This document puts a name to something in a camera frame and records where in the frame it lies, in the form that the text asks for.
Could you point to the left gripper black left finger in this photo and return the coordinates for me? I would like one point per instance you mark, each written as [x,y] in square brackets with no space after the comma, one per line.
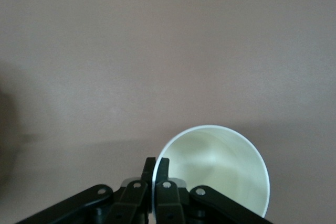
[131,203]

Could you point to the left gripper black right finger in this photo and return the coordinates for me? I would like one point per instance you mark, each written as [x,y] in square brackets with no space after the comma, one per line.
[168,203]

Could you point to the white plastic cup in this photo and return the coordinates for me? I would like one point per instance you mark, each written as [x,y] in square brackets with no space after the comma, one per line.
[223,161]

